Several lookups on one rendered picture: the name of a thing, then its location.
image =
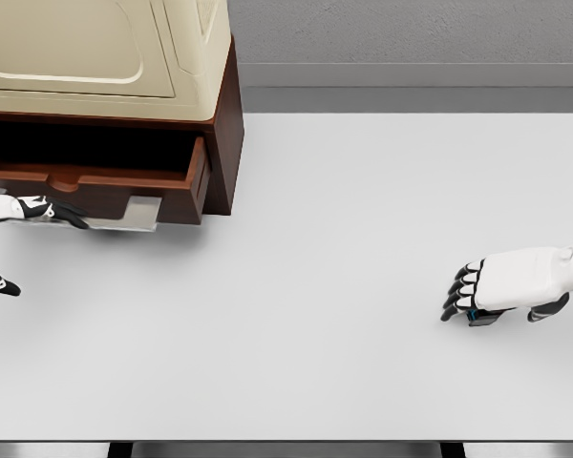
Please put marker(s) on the small black switch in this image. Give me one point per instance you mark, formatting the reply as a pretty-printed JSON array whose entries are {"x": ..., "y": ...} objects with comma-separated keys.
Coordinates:
[{"x": 484, "y": 318}]

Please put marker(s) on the brown cabinet with cream top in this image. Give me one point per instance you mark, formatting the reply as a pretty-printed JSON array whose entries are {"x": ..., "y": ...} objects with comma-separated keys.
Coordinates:
[{"x": 100, "y": 57}]

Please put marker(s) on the brown wooden drawer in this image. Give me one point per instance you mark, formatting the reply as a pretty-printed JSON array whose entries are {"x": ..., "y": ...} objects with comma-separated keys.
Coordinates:
[{"x": 138, "y": 191}]

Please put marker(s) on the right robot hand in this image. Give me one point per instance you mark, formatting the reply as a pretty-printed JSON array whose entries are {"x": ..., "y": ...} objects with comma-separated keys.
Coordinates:
[{"x": 515, "y": 279}]

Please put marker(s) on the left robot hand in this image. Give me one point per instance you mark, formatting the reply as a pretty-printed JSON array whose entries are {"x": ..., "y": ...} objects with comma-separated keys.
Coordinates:
[{"x": 32, "y": 206}]

